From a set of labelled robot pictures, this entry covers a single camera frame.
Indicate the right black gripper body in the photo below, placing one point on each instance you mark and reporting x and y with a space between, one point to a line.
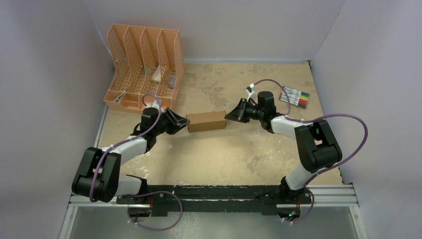
244 110

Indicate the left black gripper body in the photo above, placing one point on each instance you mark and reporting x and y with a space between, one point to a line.
158 129

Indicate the brown cardboard box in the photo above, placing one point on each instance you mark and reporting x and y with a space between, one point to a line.
206 121

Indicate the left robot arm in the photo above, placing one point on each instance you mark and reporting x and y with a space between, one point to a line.
98 175

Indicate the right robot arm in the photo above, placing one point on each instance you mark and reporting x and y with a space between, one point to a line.
317 146

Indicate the pack of coloured markers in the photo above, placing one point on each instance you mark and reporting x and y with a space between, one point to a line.
297 98

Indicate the white card in organizer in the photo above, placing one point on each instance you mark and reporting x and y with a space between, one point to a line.
156 77

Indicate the small grey object in organizer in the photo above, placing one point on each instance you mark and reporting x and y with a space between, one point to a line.
171 81

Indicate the orange plastic file organizer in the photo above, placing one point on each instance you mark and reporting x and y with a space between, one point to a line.
136 52

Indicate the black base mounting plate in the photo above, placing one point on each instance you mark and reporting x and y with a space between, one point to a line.
268 200

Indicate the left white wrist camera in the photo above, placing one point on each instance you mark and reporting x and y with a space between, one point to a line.
155 104

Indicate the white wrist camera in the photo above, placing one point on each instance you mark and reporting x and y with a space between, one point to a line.
155 104
251 93

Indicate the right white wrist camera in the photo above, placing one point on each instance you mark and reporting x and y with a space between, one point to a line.
251 93

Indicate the aluminium rail frame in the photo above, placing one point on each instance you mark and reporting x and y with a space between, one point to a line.
322 196

